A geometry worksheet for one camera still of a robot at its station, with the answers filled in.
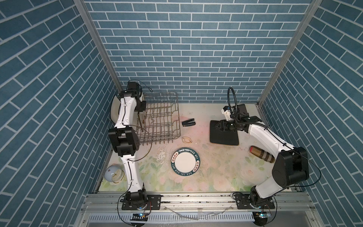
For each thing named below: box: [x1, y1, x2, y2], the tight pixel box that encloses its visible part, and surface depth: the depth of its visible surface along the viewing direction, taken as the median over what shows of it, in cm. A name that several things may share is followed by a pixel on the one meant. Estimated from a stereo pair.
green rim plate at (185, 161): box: [170, 147, 201, 177], surface depth 87 cm
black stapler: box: [181, 118, 196, 127], surface depth 108 cm
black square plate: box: [209, 120, 240, 146], surface depth 99 cm
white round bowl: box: [103, 165, 125, 184], surface depth 77 cm
